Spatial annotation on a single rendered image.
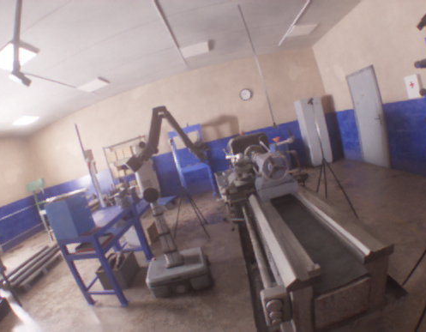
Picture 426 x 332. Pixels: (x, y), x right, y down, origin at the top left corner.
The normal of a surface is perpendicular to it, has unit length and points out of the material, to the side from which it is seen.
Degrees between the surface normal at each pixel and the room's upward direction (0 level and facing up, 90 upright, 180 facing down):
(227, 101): 90
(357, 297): 90
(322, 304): 90
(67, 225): 90
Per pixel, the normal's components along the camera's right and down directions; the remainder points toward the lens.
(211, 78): -0.04, 0.14
